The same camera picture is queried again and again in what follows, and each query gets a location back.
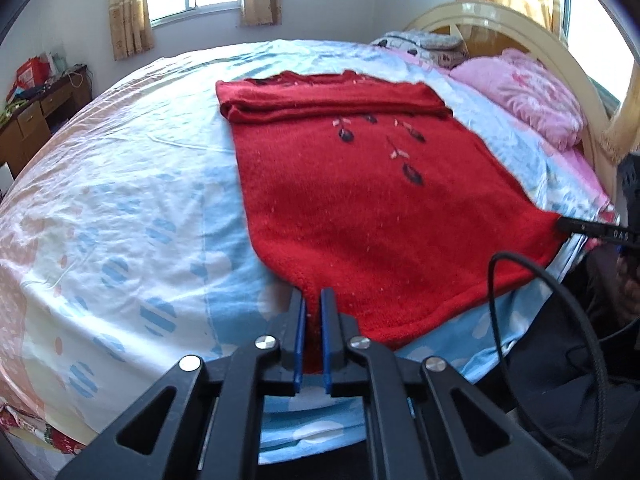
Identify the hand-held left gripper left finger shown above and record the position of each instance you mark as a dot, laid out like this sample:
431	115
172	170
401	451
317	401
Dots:
299	330

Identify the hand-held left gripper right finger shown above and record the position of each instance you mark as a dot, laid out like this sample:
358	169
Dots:
327	335

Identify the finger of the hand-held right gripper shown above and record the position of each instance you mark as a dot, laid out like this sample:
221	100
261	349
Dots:
580	225

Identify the red embroidered sweater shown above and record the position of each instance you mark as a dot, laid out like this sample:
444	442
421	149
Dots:
375	220

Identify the person's right hand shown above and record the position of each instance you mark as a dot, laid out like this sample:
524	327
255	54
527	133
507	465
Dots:
631	290

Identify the pink pillow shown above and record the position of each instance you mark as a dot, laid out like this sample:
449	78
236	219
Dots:
525	95

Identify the large side window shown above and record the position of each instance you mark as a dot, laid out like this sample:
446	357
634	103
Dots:
592	35

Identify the person's dark clothing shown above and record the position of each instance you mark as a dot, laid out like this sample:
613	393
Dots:
550	410

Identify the bed with patterned sheet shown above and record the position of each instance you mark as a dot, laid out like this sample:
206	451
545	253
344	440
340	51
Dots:
125	210

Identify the cream wooden headboard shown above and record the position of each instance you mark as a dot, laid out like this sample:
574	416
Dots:
505	17

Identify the cartoon printed pillow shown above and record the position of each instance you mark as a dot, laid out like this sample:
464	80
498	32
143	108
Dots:
420	47

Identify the red patterned blanket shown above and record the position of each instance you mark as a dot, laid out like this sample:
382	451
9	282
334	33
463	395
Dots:
55	440

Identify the brown wooden desk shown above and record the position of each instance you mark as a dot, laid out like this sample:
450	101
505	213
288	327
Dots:
35	115

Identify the red gift box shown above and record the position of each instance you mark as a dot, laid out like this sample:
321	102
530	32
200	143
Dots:
29	74

